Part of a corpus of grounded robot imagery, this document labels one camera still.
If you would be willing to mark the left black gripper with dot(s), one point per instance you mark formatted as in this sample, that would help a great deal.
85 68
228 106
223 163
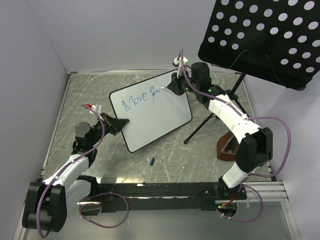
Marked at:
114 125

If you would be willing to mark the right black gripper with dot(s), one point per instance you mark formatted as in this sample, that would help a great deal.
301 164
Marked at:
174 85

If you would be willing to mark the white whiteboard black frame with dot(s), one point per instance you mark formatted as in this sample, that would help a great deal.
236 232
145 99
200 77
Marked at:
152 112

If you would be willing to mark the blue marker cap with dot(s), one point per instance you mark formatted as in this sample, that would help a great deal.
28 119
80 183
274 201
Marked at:
152 161

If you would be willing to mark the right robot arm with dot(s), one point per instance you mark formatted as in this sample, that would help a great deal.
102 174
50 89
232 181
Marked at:
255 143

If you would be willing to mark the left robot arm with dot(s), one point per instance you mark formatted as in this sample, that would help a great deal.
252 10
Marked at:
49 200

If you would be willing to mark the black perforated music stand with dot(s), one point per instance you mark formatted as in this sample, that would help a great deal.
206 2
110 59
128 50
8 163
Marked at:
274 40

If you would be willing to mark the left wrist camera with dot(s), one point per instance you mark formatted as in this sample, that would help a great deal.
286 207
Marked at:
97 108

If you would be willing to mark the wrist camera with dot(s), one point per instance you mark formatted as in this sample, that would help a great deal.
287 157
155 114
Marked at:
97 108
177 62

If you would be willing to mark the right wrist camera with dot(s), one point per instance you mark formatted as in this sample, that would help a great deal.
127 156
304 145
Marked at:
177 62

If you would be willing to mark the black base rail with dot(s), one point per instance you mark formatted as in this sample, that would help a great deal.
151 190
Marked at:
161 196

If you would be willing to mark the aluminium frame rail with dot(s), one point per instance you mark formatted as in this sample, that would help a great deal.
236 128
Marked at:
270 191

